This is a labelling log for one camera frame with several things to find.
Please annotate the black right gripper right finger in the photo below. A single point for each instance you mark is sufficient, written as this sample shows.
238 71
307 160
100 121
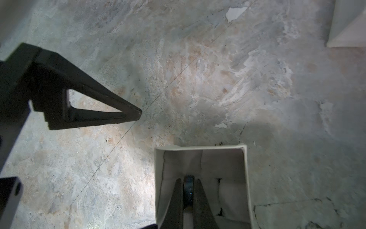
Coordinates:
202 215

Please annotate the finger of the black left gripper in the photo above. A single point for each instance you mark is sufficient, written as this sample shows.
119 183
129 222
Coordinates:
11 193

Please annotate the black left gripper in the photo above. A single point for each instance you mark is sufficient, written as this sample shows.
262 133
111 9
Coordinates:
67 96

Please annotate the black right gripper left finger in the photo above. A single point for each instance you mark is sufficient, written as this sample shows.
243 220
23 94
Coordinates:
174 218

